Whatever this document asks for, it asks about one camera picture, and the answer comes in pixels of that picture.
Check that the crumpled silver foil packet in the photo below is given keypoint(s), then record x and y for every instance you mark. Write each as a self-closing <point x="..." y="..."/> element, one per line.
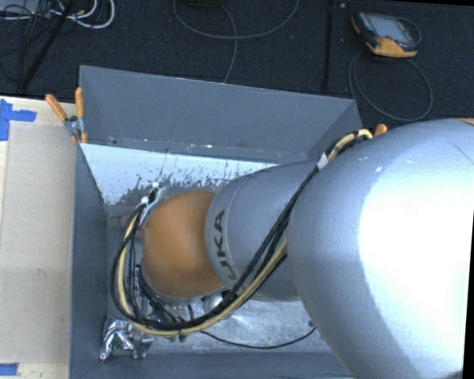
<point x="117" y="336"/>

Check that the pale cardboard board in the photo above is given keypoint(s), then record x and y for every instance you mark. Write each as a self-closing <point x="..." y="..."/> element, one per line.
<point x="33" y="230"/>

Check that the grey metal bin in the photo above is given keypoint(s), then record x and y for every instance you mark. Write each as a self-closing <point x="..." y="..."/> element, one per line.
<point x="186" y="111"/>

